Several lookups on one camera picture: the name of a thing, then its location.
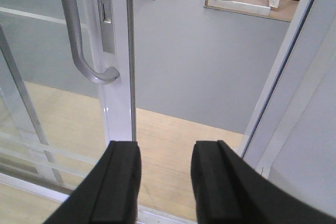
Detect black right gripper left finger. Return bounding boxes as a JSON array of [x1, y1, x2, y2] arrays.
[[47, 141, 141, 223]]

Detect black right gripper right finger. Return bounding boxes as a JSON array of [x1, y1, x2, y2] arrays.
[[191, 141, 335, 223]]

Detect white framed sliding glass door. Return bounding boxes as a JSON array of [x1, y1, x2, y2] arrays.
[[0, 0, 138, 204]]

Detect aluminium floor door track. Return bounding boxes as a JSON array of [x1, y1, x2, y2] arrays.
[[1, 174, 194, 223]]

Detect silver door lock plate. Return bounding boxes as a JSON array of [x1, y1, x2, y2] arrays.
[[98, 0, 116, 54]]

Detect white door jamb frame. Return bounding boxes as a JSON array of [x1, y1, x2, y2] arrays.
[[236, 0, 336, 180]]

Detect silver door handle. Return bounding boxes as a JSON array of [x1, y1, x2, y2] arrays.
[[61, 0, 120, 85]]

